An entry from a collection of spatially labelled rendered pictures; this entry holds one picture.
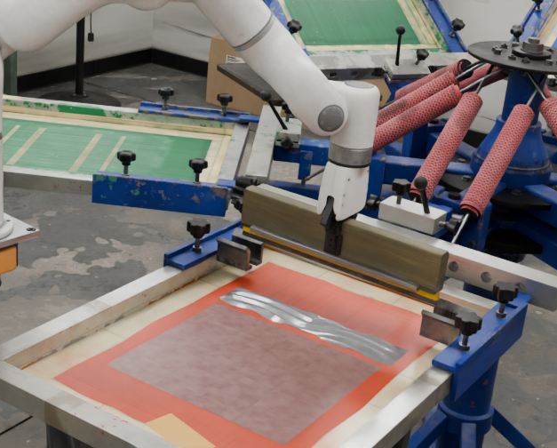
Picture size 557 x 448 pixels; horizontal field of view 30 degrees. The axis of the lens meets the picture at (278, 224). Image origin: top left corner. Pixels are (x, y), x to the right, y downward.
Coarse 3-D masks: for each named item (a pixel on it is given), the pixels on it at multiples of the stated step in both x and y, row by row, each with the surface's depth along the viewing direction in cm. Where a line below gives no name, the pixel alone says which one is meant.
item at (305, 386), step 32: (352, 320) 190; (384, 320) 191; (416, 320) 192; (288, 352) 177; (320, 352) 178; (352, 352) 179; (416, 352) 181; (224, 384) 165; (256, 384) 166; (288, 384) 167; (320, 384) 168; (352, 384) 169; (384, 384) 170; (192, 416) 156; (224, 416) 157; (256, 416) 158; (288, 416) 159; (320, 416) 159
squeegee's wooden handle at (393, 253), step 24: (264, 192) 193; (264, 216) 194; (288, 216) 191; (312, 216) 188; (312, 240) 189; (360, 240) 183; (384, 240) 181; (408, 240) 180; (384, 264) 182; (408, 264) 179; (432, 264) 177; (432, 288) 178
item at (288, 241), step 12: (252, 228) 194; (264, 228) 194; (276, 240) 192; (288, 240) 191; (312, 252) 188; (324, 252) 187; (348, 264) 185; (360, 264) 184; (384, 276) 181; (396, 276) 181; (408, 288) 179
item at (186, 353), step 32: (224, 288) 197; (256, 288) 198; (288, 288) 200; (320, 288) 201; (160, 320) 183; (192, 320) 184; (224, 320) 185; (256, 320) 186; (128, 352) 172; (160, 352) 173; (192, 352) 174; (224, 352) 175; (256, 352) 176; (64, 384) 161; (96, 384) 162; (128, 384) 163; (160, 384) 164; (192, 384) 164; (160, 416) 155
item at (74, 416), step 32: (128, 288) 186; (160, 288) 190; (384, 288) 203; (448, 288) 198; (64, 320) 173; (96, 320) 176; (0, 352) 161; (32, 352) 165; (0, 384) 155; (32, 384) 154; (416, 384) 164; (448, 384) 168; (64, 416) 149; (96, 416) 148; (384, 416) 155; (416, 416) 159
